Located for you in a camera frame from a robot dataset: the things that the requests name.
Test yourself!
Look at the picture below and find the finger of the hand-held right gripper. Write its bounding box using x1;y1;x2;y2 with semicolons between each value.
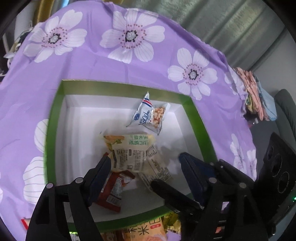
151;179;204;215
209;159;255;192

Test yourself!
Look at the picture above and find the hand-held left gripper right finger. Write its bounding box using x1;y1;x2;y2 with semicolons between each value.
179;152;270;241

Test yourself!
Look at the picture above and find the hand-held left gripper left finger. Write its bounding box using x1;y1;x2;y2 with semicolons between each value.
25;155;112;241

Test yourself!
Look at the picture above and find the red snack packet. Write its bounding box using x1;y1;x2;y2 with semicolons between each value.
94;152;136;214

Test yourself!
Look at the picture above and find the beige snack bar packet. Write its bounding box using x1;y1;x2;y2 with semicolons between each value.
137;171;162;193
145;144;173;182

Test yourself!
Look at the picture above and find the pale yellow corn snack packet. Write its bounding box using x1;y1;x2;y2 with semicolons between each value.
100;133;160;173

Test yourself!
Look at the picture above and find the orange rice cake packet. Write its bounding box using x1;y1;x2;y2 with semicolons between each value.
121;219;168;241

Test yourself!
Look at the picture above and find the green cardboard box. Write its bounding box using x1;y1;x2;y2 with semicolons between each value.
43;79;219;226

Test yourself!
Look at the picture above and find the orange cartoon snack packet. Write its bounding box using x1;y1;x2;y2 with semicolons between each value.
100;230;123;241

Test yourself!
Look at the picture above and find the grey-white peanut packet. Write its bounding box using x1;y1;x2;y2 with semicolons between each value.
126;91;171;135

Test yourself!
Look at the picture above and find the grey sofa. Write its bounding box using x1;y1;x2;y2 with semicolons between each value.
248;89;296;181

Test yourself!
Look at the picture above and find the pile of folded clothes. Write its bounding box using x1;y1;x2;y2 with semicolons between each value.
232;67;278;122

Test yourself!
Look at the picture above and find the purple floral cloth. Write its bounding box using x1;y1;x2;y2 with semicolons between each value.
0;2;258;241

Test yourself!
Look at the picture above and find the grey curtain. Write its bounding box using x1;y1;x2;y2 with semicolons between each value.
111;0;286;72

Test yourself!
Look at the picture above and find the gold patterned curtain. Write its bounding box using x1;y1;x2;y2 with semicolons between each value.
32;0;58;25

